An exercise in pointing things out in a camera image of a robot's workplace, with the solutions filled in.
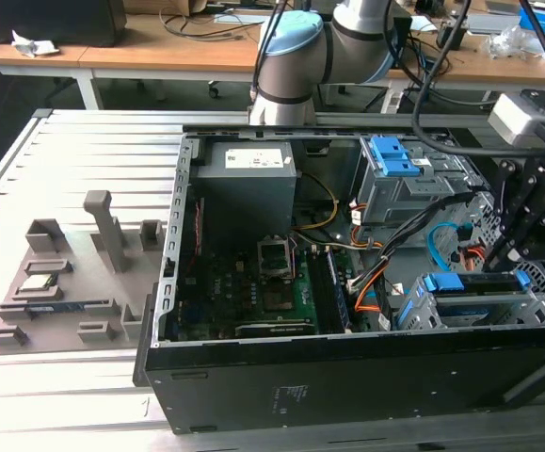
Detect black graphics card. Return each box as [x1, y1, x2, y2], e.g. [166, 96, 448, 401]
[233, 317, 318, 338]

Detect wooden desk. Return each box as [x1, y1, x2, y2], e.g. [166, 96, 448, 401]
[0, 8, 545, 112]

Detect tall black box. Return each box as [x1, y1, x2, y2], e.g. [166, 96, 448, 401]
[392, 16, 414, 67]

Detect large black box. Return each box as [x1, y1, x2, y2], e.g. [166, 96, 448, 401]
[0, 0, 127, 48]

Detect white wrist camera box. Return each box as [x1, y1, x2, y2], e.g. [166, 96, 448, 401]
[488, 89, 545, 148]

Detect black open PC case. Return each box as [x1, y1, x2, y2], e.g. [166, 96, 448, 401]
[133, 122, 545, 434]

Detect grey disk bay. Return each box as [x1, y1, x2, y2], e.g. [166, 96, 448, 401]
[393, 270, 545, 331]

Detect blue disk carrier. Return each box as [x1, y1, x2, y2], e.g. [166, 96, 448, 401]
[384, 157, 426, 179]
[368, 135, 409, 162]

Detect black cable bundle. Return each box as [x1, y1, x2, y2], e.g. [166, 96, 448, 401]
[346, 190, 478, 293]

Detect black RAM slot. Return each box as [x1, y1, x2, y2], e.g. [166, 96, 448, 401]
[307, 251, 330, 333]

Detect grey-brown parts rack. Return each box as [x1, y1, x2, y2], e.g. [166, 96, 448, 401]
[0, 190, 168, 357]

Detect CPU socket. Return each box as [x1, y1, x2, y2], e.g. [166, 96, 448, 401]
[256, 233, 297, 283]

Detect RAM stick blue label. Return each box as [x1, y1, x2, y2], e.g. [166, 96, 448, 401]
[24, 300, 88, 315]

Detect thin black cable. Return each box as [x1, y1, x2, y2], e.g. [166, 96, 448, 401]
[250, 0, 293, 101]

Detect orange wire black connector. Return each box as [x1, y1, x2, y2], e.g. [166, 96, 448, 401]
[450, 237, 489, 273]

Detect hard disk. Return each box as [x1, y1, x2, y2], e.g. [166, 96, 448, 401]
[422, 270, 533, 329]

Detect green motherboard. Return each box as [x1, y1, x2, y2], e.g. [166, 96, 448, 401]
[172, 225, 362, 340]

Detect clear plastic bag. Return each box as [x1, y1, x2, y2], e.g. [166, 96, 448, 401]
[483, 25, 545, 60]

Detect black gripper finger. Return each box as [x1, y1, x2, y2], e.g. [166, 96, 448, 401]
[506, 176, 545, 263]
[482, 160, 525, 273]

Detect installed RAM stick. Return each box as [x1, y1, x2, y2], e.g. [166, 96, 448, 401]
[324, 248, 352, 331]

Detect crumpled white paper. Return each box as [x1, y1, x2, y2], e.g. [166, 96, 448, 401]
[10, 30, 61, 60]

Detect flat grey device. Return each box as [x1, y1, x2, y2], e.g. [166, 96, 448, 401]
[467, 12, 522, 35]

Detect black camera cable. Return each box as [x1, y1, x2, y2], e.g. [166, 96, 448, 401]
[410, 0, 545, 157]

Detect small black box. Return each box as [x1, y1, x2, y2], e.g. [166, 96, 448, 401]
[436, 23, 469, 51]

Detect white power strip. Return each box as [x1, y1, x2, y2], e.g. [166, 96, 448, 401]
[379, 87, 403, 114]

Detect grey disk bay cage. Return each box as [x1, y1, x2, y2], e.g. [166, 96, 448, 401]
[351, 136, 489, 227]

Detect light blue wire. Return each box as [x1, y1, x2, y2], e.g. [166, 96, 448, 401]
[427, 220, 472, 273]

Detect orange flat wire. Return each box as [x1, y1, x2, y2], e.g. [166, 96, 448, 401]
[354, 270, 389, 315]

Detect grey power supply unit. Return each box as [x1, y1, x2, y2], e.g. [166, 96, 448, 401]
[191, 140, 300, 236]

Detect silver CPU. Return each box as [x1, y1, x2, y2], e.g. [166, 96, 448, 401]
[20, 272, 60, 291]

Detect yellow wire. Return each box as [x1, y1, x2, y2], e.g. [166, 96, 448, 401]
[297, 173, 341, 232]

